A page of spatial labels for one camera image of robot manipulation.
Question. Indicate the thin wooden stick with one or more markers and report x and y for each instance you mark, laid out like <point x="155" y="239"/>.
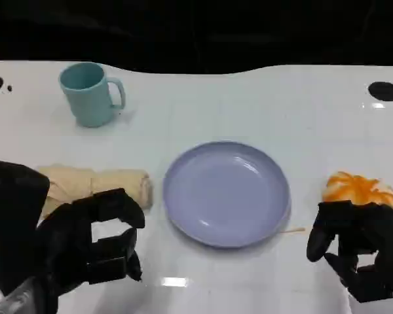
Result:
<point x="293" y="231"/>

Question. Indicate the pale green mug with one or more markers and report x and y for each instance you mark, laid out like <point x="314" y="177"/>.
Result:
<point x="86" y="98"/>

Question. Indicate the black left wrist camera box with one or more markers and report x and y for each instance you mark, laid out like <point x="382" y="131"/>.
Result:
<point x="13" y="212"/>

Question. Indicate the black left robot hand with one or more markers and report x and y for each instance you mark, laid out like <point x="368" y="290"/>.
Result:
<point x="68" y="248"/>

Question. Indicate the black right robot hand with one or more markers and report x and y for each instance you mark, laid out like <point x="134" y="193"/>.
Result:
<point x="373" y="229"/>

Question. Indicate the beige towel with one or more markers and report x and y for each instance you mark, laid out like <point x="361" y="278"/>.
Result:
<point x="85" y="186"/>

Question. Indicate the lilac plate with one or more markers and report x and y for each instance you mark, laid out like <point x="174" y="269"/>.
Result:
<point x="226" y="193"/>

